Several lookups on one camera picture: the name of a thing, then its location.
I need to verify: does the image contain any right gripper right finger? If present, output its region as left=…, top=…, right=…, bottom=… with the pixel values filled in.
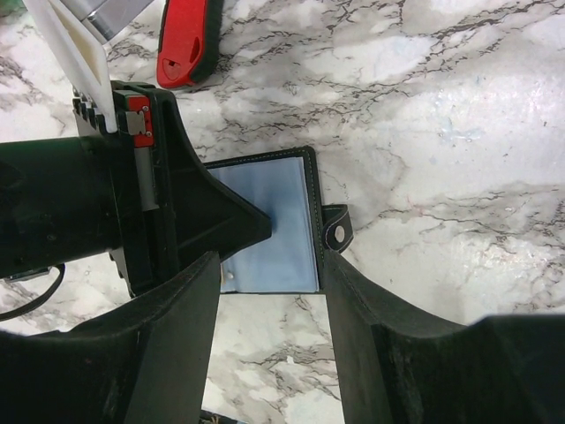
left=324, top=253, right=564, bottom=423

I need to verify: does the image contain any black leather card holder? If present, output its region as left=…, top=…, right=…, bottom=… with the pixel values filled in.
left=206, top=146, right=354, bottom=294

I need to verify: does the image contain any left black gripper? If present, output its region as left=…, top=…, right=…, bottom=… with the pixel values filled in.
left=1, top=81, right=272, bottom=296

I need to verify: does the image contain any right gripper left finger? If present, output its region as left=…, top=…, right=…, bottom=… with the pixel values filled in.
left=1, top=252, right=221, bottom=423

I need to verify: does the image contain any red black utility knife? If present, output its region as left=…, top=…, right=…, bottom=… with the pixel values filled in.
left=156, top=0, right=224, bottom=88

